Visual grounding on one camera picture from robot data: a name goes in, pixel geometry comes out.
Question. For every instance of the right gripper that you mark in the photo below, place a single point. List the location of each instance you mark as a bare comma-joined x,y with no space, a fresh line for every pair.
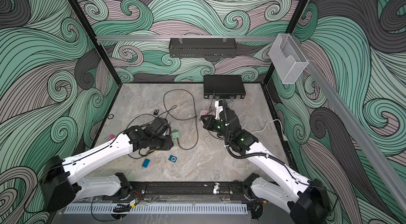
209,124

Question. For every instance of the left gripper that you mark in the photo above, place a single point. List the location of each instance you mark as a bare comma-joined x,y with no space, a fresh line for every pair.
167,145

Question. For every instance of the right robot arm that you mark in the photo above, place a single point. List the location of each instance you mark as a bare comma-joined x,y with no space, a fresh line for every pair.
306,201

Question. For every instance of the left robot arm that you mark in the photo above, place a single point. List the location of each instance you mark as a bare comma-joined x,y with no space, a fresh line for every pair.
65,180

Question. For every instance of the green charger cube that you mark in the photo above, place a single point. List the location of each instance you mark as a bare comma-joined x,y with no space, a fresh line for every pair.
175,135

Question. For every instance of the blue mp3 player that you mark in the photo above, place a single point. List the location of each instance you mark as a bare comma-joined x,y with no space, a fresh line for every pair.
172,158

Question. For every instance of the teal small block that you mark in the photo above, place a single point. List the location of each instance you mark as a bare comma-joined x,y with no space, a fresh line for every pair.
146,163

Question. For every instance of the black briefcase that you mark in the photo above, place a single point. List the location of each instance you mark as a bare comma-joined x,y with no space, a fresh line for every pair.
224,87

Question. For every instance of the pink multicolour small device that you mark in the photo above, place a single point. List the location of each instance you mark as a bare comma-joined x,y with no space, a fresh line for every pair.
110,137

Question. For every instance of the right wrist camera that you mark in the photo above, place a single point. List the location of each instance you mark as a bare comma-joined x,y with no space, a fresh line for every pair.
219,109

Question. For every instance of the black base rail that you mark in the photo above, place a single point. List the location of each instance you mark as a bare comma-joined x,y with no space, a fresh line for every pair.
234,190

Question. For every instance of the black wall shelf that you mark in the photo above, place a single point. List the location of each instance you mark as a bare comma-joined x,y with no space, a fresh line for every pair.
185,47

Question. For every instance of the white slotted cable duct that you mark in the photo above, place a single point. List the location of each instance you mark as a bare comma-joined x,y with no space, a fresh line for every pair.
161,208

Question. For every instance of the clear acrylic wall holder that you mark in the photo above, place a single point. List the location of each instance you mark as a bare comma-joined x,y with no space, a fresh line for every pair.
288,58

